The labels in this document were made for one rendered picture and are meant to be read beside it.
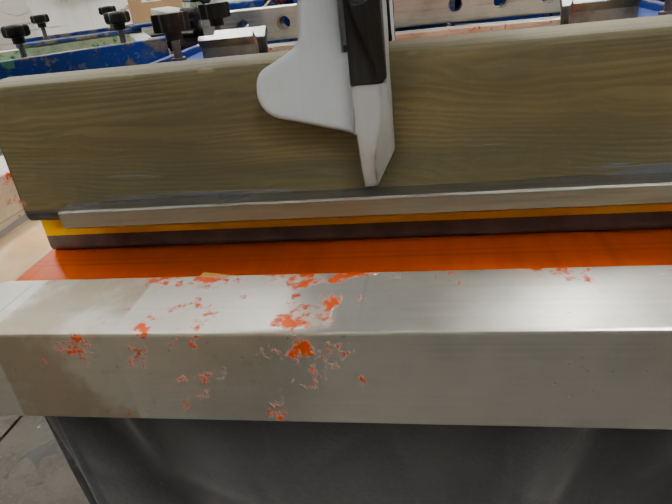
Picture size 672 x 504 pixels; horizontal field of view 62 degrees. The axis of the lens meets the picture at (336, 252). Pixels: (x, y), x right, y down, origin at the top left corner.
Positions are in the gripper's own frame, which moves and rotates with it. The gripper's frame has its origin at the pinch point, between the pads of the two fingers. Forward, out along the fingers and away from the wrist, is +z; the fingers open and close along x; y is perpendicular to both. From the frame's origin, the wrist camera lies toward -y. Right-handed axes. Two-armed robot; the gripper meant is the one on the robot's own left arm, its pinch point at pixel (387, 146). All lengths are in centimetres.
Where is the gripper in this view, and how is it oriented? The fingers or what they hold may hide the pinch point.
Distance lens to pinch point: 29.1
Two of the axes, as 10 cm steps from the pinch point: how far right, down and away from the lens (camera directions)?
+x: -1.4, 4.6, -8.8
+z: 1.1, 8.9, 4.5
